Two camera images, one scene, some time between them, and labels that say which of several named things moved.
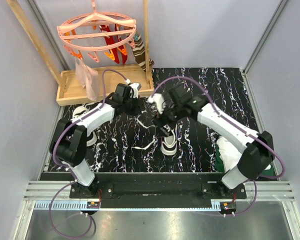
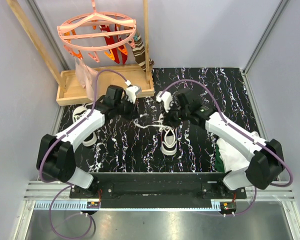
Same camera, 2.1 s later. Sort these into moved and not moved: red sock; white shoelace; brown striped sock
Moved: white shoelace
Not moved: red sock; brown striped sock
